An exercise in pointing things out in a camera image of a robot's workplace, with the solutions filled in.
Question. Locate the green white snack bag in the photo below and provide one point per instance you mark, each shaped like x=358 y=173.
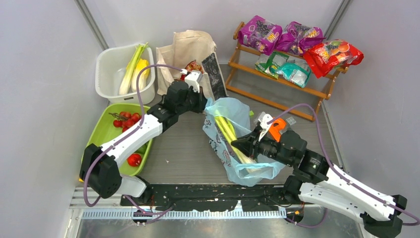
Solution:
x=270 y=65

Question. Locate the wooden rack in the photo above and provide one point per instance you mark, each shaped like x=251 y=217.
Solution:
x=245 y=80

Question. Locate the green plastic tray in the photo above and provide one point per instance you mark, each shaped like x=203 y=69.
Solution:
x=104 y=131

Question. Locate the red wax apple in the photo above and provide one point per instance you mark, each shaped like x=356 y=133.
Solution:
x=134 y=160

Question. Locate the green orange mango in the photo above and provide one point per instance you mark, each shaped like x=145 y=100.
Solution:
x=142 y=149

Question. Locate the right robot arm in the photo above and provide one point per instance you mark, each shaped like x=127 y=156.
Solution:
x=315 y=181

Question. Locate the teal snack bag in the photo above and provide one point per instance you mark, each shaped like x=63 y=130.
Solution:
x=295 y=71

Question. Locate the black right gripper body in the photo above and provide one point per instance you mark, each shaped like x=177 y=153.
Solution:
x=267 y=148

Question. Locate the yellow napa cabbage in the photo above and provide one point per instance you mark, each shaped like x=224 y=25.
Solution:
x=141 y=64

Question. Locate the purple snack bag right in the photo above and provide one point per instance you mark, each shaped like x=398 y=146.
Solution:
x=297 y=38

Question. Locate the red lychee bunch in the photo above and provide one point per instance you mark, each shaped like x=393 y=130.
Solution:
x=125 y=120

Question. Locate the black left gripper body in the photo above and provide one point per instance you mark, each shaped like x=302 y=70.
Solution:
x=193 y=103

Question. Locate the purple snack bag left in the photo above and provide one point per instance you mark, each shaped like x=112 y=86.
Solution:
x=260 y=34

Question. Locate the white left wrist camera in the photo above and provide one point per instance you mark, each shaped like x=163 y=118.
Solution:
x=193 y=79

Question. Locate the green celery bunch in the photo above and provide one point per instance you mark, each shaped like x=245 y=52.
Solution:
x=126 y=81

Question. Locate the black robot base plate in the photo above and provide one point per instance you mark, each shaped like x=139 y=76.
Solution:
x=214 y=197

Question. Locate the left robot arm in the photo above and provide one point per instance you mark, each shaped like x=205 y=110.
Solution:
x=100 y=165

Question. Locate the canvas tote bag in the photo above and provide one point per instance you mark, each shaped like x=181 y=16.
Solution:
x=197 y=46

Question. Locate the purple snack bag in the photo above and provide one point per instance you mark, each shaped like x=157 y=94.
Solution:
x=297 y=38
x=260 y=34

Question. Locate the orange toy piece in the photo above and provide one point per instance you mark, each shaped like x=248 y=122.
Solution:
x=278 y=127

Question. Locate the blue plastic grocery bag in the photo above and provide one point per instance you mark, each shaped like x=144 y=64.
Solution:
x=239 y=115

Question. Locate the white plastic basket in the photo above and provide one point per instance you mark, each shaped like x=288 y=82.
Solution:
x=110 y=69

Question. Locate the red fruit candy bag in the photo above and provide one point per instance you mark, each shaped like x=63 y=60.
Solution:
x=324 y=57

